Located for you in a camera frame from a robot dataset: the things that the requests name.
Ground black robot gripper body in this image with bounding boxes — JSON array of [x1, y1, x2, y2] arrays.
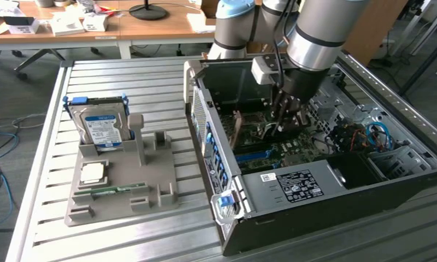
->
[[276, 68, 329, 103]]

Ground graphics card with metal bracket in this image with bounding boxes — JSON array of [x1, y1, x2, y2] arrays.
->
[[228, 110, 309, 150]]

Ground CPU socket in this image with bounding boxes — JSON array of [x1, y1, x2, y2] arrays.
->
[[241, 113, 268, 124]]

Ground green motherboard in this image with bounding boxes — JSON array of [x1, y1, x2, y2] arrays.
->
[[217, 98, 332, 174]]

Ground blue expansion slot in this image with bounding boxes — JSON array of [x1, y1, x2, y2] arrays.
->
[[236, 151, 272, 162]]

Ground grey power supply unit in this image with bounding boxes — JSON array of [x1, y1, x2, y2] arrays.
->
[[240, 159, 351, 216]]

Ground wooden cabinet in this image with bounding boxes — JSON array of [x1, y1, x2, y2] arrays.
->
[[341, 0, 409, 66]]

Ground silver disk bay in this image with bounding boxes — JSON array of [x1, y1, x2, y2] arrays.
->
[[368, 146, 433, 178]]

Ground blue case latch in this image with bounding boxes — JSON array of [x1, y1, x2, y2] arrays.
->
[[217, 192, 236, 209]]

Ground white paper stack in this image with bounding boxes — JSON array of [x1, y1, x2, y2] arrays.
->
[[187, 13, 216, 34]]

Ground black open PC case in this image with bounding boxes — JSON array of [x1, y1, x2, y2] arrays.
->
[[184, 50, 437, 257]]

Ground wooden desk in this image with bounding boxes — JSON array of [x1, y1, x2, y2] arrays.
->
[[0, 0, 288, 52]]

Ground grey parts rack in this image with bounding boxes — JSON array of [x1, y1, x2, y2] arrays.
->
[[64, 114, 180, 228]]

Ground hard disk in blue caddy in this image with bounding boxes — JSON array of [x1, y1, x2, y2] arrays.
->
[[63, 94, 132, 152]]

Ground black monitor stand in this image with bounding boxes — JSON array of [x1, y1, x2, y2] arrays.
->
[[128, 0, 168, 21]]

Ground green RAM stick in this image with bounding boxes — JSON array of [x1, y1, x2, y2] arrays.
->
[[73, 182, 147, 196]]

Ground silver CPU chip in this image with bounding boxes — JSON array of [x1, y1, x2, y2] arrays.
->
[[80, 163, 107, 184]]

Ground small white labelled box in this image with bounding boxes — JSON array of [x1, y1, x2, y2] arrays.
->
[[83, 13, 109, 32]]

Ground large white box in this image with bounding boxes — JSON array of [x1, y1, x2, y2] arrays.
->
[[49, 12, 85, 36]]

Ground white box with black lid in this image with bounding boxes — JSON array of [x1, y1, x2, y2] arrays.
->
[[3, 16, 40, 35]]

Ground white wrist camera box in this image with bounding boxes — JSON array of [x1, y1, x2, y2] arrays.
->
[[251, 54, 288, 85]]

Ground red and black wire bundle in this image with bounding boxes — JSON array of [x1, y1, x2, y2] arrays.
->
[[331, 124, 369, 152]]

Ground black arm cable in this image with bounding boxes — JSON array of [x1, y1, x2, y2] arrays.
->
[[272, 0, 296, 88]]

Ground blue wire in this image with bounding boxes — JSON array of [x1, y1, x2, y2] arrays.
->
[[365, 122, 393, 152]]

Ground grey floor cable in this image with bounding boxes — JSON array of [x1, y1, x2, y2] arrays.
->
[[0, 113, 47, 129]]

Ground blue floor cable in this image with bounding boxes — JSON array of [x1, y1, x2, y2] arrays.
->
[[0, 120, 20, 233]]

